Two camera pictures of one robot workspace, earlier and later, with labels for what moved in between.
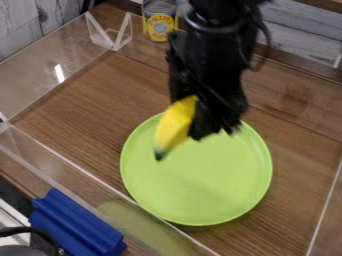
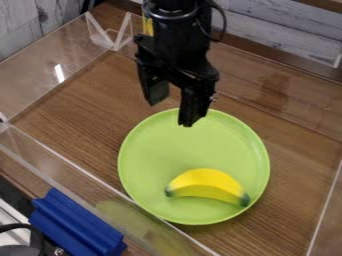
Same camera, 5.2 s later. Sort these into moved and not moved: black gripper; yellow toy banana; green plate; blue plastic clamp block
Moved: black gripper; yellow toy banana
Not moved: green plate; blue plastic clamp block
